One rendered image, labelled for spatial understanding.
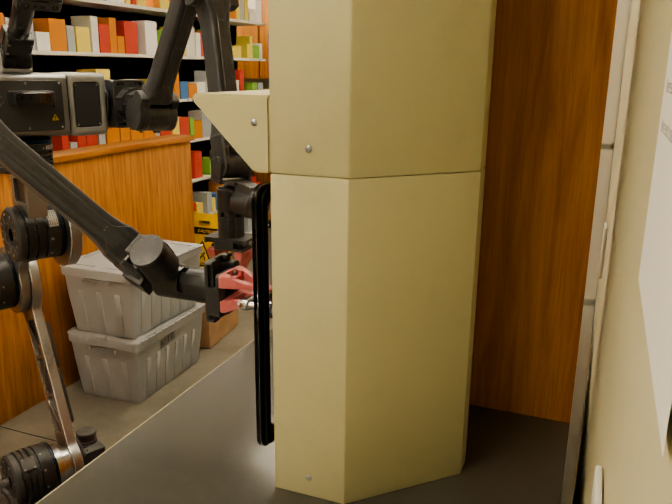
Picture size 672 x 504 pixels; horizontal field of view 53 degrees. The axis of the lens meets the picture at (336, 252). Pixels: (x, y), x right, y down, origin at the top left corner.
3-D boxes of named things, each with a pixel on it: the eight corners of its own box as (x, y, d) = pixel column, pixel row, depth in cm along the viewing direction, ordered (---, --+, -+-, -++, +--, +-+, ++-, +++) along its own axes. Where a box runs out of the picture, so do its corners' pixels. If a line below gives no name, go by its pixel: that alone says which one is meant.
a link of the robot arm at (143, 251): (160, 244, 120) (128, 282, 117) (128, 206, 110) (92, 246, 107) (207, 271, 114) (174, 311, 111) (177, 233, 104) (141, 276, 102)
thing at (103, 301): (208, 303, 358) (205, 243, 350) (136, 344, 304) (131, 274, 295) (143, 293, 373) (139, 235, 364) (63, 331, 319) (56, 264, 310)
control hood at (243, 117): (354, 148, 117) (355, 89, 114) (269, 173, 88) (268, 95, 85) (294, 145, 121) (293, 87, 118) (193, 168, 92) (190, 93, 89)
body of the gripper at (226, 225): (244, 249, 143) (244, 215, 141) (203, 244, 146) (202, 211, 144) (259, 242, 149) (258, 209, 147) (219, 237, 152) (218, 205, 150)
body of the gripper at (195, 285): (214, 262, 104) (173, 257, 107) (216, 324, 107) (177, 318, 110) (234, 252, 110) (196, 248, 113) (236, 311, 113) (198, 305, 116)
